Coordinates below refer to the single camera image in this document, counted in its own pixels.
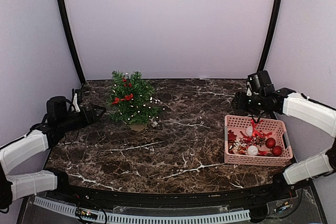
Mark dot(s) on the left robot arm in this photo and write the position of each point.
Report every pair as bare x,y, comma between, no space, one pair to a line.
62,116

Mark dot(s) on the red glitter ball left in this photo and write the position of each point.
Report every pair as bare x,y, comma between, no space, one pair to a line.
270,143

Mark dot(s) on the red glitter ball right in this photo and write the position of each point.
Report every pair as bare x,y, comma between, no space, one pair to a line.
277,151

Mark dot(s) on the red bow ornament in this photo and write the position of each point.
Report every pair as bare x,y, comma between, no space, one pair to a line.
126,98

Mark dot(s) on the white light battery box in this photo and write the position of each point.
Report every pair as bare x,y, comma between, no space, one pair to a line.
154,123

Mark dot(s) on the red berry sprig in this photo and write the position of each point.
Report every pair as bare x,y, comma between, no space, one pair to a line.
127,82

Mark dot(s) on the brown pine cone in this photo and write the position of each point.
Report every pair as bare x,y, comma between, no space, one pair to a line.
260,140

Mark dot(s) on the white slotted cable duct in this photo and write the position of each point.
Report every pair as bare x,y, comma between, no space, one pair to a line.
141,215

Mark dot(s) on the white ball ornament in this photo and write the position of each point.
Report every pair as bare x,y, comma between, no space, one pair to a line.
249,131
252,150

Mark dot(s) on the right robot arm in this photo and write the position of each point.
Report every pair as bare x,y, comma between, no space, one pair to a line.
261,96

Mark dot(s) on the small green christmas tree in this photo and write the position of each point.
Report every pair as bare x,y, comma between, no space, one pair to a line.
139,112

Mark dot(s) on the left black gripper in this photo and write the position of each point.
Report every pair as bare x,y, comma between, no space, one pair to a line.
93,118

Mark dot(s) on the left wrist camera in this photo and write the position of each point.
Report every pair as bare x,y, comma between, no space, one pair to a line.
76,100

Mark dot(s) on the pink plastic basket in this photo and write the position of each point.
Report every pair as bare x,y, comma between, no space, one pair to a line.
265,156

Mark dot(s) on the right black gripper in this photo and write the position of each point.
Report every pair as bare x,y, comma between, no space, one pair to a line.
239,102

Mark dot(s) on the white ball ornament lower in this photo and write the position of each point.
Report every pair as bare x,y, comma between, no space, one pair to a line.
252,150

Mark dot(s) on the white ball ornament upper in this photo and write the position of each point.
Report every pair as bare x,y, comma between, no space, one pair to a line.
249,131

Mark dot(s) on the red glitter ball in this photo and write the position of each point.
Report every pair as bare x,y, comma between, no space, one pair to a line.
270,143
277,151

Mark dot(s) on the black front table rail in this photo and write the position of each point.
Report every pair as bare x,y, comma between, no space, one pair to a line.
161,185

